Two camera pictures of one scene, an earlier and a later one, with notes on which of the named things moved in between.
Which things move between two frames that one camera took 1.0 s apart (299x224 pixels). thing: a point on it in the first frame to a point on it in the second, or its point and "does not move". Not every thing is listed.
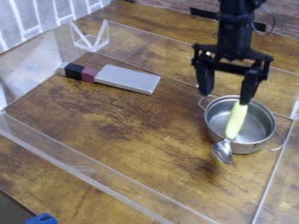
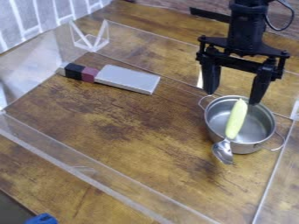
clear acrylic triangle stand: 89,41 does not move
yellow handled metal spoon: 222,149 does not move
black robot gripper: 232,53 to 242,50
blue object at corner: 42,219 does not move
